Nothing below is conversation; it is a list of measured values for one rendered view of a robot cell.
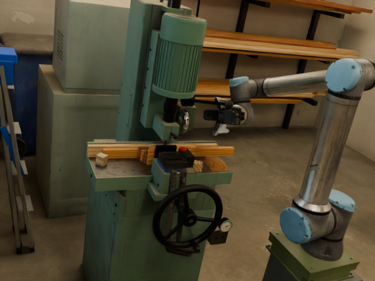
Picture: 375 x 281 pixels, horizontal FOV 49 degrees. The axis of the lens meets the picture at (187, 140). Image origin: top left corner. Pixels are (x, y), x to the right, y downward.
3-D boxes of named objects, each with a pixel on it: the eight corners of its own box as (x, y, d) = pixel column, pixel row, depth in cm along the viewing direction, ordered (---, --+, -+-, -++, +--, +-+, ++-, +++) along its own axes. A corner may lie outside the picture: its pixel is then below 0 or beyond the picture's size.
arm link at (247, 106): (235, 104, 200) (237, 125, 200) (226, 104, 188) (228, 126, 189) (254, 102, 196) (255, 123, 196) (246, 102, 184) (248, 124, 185)
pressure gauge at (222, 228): (217, 236, 184) (221, 221, 181) (214, 231, 188) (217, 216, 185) (230, 235, 187) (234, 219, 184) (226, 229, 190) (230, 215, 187)
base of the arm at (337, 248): (315, 229, 198) (321, 212, 194) (350, 253, 185) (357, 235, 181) (290, 240, 186) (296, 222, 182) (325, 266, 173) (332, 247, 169)
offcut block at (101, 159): (107, 164, 168) (108, 155, 166) (102, 166, 165) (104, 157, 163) (100, 161, 169) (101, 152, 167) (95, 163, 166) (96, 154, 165)
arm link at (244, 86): (242, 78, 200) (244, 103, 200) (224, 78, 193) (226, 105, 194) (255, 74, 192) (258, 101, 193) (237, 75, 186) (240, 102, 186)
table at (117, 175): (99, 205, 150) (100, 191, 148) (84, 166, 175) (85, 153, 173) (241, 195, 175) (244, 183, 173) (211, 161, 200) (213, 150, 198)
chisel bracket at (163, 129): (161, 144, 174) (164, 125, 171) (151, 130, 186) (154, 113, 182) (177, 144, 177) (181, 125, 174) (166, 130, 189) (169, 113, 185)
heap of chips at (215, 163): (212, 171, 178) (214, 165, 177) (201, 158, 188) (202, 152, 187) (229, 170, 181) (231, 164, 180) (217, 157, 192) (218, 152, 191)
